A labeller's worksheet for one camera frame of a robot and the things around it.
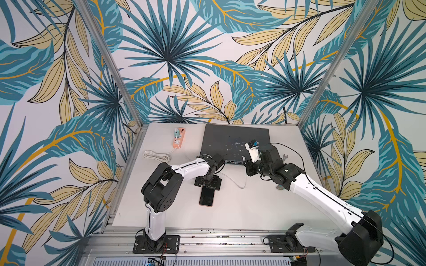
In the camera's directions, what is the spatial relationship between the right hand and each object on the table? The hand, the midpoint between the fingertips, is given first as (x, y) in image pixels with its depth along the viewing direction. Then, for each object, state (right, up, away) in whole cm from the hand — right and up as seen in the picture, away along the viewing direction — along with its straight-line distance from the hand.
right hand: (235, 167), depth 77 cm
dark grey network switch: (0, +12, +29) cm, 32 cm away
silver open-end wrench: (+35, +2, +28) cm, 45 cm away
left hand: (-12, -13, +12) cm, 22 cm away
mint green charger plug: (-35, +18, +36) cm, 53 cm away
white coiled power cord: (-39, +3, +21) cm, 44 cm away
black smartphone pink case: (-14, -17, +10) cm, 24 cm away
